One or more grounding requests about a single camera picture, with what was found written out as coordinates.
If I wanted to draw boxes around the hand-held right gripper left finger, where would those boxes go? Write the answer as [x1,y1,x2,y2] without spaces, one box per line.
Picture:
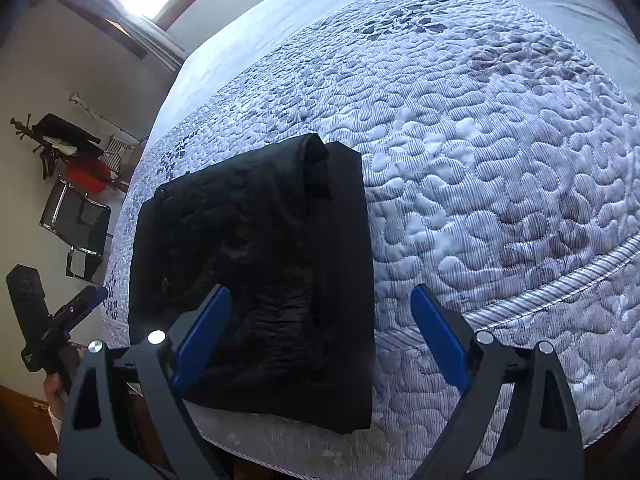
[57,284,233,480]

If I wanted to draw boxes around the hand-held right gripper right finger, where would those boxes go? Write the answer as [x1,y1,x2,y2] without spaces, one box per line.
[410,284,586,480]

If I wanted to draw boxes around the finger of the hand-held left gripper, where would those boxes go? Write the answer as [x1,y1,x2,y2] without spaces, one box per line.
[50,285,109,340]

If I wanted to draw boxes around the black quilted pants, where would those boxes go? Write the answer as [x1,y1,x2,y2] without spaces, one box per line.
[127,134,376,435]

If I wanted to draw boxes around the person's left hand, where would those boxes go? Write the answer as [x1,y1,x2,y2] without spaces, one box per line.
[42,360,69,420]

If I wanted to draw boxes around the black folding chair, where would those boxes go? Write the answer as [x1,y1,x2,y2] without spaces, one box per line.
[39,175,114,282]

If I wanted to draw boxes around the red bag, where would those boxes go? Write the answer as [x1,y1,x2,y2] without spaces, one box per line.
[63,159,114,197]

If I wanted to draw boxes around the grey quilted bedspread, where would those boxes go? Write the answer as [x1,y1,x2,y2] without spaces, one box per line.
[97,0,640,480]

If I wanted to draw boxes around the black hanging garment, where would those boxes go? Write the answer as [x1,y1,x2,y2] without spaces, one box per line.
[32,113,104,159]

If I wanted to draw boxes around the wooden coat rack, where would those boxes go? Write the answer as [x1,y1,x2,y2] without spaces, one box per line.
[11,117,56,182]

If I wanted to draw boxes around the grey curtain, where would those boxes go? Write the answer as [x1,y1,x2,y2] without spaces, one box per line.
[44,0,187,75]

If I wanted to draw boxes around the pale blue bed sheet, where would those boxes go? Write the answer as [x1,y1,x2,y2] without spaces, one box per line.
[145,0,640,153]

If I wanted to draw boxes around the white wire rack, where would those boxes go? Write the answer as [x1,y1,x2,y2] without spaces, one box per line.
[69,92,147,172]

